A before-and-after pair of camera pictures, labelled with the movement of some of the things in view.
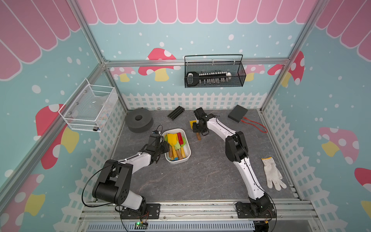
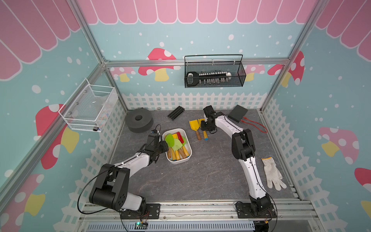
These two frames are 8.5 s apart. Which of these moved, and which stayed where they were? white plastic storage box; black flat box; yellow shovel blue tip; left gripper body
Moved: yellow shovel blue tip
Stayed: black flat box; left gripper body; white plastic storage box
